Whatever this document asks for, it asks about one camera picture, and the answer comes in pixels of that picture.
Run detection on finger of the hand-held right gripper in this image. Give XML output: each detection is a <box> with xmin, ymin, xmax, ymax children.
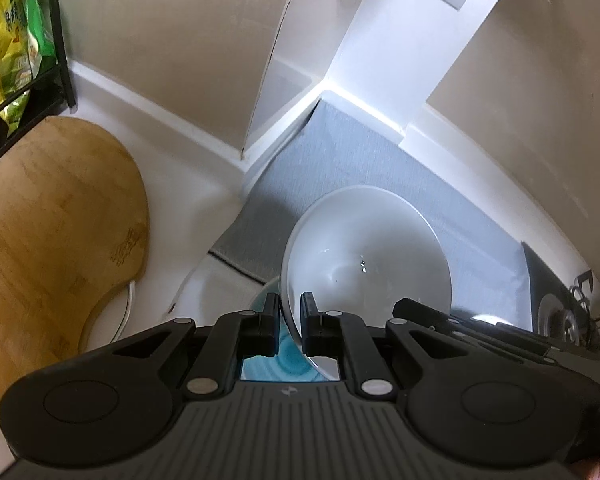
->
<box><xmin>392</xmin><ymin>297</ymin><xmax>551</xmax><ymax>347</ymax></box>

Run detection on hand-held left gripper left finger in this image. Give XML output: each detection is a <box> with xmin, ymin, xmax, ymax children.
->
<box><xmin>100</xmin><ymin>292</ymin><xmax>282</xmax><ymax>402</ymax></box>

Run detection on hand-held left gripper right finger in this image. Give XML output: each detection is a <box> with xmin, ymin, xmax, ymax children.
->
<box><xmin>300</xmin><ymin>291</ymin><xmax>551</xmax><ymax>401</ymax></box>

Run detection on teal swirl bowl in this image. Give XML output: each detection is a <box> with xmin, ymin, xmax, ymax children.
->
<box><xmin>241</xmin><ymin>280</ymin><xmax>331</xmax><ymax>382</ymax></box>

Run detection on cream round bowl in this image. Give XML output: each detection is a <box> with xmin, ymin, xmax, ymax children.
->
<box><xmin>166</xmin><ymin>255</ymin><xmax>281</xmax><ymax>333</ymax></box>

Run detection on white bowl with blue pattern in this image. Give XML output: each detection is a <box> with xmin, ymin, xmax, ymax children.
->
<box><xmin>280</xmin><ymin>185</ymin><xmax>453</xmax><ymax>381</ymax></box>

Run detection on metal gas burner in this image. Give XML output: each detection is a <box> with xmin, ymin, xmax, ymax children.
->
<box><xmin>537</xmin><ymin>292</ymin><xmax>596</xmax><ymax>348</ymax></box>

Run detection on black pan support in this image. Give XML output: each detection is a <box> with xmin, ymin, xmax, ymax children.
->
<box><xmin>569</xmin><ymin>269</ymin><xmax>600</xmax><ymax>361</ymax></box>

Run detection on grey mat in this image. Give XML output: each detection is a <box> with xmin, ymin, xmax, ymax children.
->
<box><xmin>209</xmin><ymin>100</ymin><xmax>533</xmax><ymax>333</ymax></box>

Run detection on wooden cutting board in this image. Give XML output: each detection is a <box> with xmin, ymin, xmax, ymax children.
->
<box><xmin>0</xmin><ymin>115</ymin><xmax>151</xmax><ymax>405</ymax></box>

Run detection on green snack packet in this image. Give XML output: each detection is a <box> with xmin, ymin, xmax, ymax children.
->
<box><xmin>22</xmin><ymin>0</ymin><xmax>58</xmax><ymax>68</ymax></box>

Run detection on black wire rack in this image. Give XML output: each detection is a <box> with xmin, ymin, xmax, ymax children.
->
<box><xmin>0</xmin><ymin>0</ymin><xmax>77</xmax><ymax>178</ymax></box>

